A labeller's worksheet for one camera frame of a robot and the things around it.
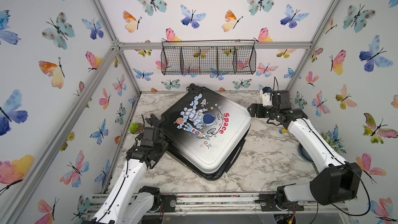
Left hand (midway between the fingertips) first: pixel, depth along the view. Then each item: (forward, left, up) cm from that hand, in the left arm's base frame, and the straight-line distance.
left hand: (168, 143), depth 81 cm
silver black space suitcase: (+2, -20, +9) cm, 22 cm away
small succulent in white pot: (+9, +19, +1) cm, 21 cm away
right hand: (+14, -46, +11) cm, 50 cm away
